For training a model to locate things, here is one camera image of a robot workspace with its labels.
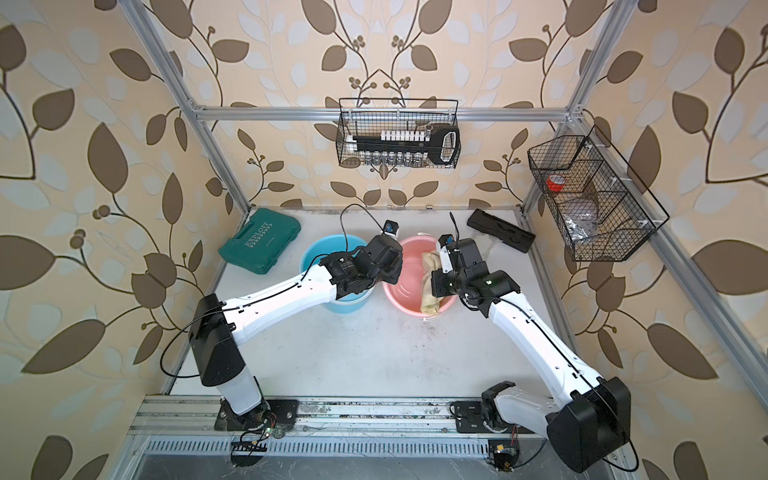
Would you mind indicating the clear plastic bag in basket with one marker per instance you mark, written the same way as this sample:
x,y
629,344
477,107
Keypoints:
x,y
581,219

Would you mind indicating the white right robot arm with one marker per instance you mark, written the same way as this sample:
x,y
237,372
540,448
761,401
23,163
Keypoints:
x,y
584,416

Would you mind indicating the black wire basket wall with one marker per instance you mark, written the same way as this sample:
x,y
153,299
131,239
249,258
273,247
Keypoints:
x,y
369,115
629,213

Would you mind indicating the black plastic tray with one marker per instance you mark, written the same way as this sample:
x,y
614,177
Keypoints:
x,y
508,233

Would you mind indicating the black wire basket back wall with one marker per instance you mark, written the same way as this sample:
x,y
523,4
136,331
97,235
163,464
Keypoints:
x,y
369,115

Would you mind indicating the beige cleaning cloth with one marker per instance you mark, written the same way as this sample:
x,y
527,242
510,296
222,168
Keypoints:
x,y
431,282

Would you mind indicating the green tool case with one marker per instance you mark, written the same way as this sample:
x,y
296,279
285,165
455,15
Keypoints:
x,y
257,246

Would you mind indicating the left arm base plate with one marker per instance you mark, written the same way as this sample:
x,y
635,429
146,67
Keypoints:
x,y
276,414

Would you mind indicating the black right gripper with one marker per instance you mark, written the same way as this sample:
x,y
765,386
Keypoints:
x,y
439,288

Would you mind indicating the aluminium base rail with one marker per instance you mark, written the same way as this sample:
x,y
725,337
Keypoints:
x,y
357,427

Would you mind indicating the pink plastic bucket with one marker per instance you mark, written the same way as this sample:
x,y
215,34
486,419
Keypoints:
x,y
412,293

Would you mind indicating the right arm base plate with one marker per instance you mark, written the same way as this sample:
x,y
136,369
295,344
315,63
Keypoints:
x,y
468,417

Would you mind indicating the black socket set holder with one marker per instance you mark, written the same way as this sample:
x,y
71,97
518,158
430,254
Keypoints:
x,y
428,148

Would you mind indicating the black wire basket right wall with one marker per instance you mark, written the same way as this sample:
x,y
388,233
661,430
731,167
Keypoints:
x,y
629,213

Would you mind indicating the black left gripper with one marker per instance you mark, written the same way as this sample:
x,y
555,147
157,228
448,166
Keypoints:
x,y
396,268

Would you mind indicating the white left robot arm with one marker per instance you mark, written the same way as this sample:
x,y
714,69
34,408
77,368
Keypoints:
x,y
221,327

